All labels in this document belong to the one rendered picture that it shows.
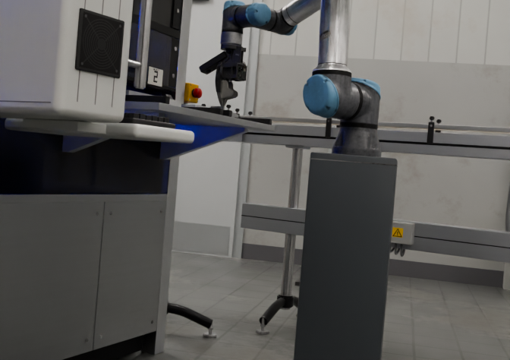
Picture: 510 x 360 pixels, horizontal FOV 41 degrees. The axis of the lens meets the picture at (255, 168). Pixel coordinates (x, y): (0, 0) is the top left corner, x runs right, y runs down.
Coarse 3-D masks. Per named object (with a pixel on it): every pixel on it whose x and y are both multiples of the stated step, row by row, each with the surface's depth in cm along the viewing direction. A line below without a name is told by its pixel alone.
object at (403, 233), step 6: (396, 222) 288; (402, 222) 291; (396, 228) 288; (402, 228) 286; (408, 228) 285; (414, 228) 288; (396, 234) 287; (402, 234) 286; (408, 234) 285; (396, 240) 287; (402, 240) 286; (408, 240) 285
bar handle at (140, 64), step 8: (144, 0) 144; (152, 0) 145; (144, 8) 144; (144, 16) 144; (144, 24) 144; (144, 32) 144; (144, 40) 144; (144, 48) 144; (136, 56) 145; (144, 56) 144; (128, 64) 141; (136, 64) 143; (144, 64) 145; (136, 72) 145; (144, 72) 145; (136, 80) 144; (144, 80) 145; (136, 88) 145
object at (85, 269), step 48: (0, 240) 185; (48, 240) 201; (96, 240) 220; (144, 240) 243; (0, 288) 186; (48, 288) 202; (96, 288) 222; (144, 288) 245; (0, 336) 187; (48, 336) 204; (96, 336) 223
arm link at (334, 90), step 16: (336, 0) 196; (320, 16) 200; (336, 16) 196; (320, 32) 199; (336, 32) 196; (320, 48) 198; (336, 48) 196; (320, 64) 198; (336, 64) 196; (320, 80) 193; (336, 80) 194; (304, 96) 198; (320, 96) 194; (336, 96) 193; (352, 96) 197; (320, 112) 195; (336, 112) 196; (352, 112) 200
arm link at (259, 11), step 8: (240, 8) 228; (248, 8) 225; (256, 8) 222; (264, 8) 224; (240, 16) 227; (248, 16) 224; (256, 16) 223; (264, 16) 224; (272, 16) 229; (240, 24) 230; (248, 24) 227; (256, 24) 225; (264, 24) 225; (272, 24) 230
